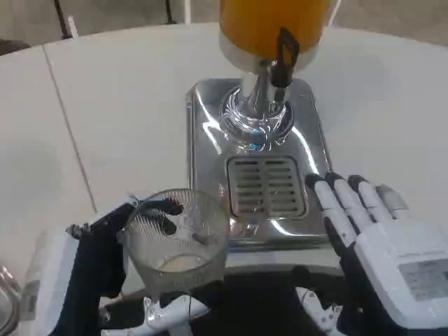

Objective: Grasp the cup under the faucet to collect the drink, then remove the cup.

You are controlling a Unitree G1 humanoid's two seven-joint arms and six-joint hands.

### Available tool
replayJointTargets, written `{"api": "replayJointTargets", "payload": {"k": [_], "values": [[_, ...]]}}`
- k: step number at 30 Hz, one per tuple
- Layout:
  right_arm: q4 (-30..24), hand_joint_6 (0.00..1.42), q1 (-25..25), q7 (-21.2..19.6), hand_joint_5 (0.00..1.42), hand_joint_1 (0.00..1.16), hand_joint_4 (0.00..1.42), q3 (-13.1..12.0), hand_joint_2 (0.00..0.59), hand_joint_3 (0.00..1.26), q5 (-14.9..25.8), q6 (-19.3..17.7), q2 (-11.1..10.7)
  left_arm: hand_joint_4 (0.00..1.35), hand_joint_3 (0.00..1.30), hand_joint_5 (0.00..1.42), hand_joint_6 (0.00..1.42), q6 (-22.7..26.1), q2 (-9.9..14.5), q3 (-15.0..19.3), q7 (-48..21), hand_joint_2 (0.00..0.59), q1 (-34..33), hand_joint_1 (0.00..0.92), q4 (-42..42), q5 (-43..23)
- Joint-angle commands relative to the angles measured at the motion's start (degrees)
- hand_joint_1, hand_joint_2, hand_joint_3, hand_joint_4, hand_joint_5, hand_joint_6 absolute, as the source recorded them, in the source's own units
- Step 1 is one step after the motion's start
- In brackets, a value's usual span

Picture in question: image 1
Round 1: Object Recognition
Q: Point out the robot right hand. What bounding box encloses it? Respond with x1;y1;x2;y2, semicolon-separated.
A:
292;172;448;336

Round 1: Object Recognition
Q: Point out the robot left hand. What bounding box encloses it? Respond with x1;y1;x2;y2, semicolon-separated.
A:
20;194;213;336

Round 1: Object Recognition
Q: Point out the clear ribbed glass cup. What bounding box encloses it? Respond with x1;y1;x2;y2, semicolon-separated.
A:
116;188;231;293

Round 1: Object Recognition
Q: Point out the steel drip tray grid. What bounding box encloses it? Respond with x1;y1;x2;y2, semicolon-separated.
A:
226;155;308;218

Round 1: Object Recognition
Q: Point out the black dispenser tap lever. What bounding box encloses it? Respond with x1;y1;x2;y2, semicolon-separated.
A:
270;27;301;89

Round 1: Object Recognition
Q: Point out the black furniture leg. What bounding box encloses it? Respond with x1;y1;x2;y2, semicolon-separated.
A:
55;0;78;39
163;0;193;25

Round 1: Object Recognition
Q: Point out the orange juice drink dispenser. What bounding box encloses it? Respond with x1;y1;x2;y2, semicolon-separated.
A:
185;0;337;271

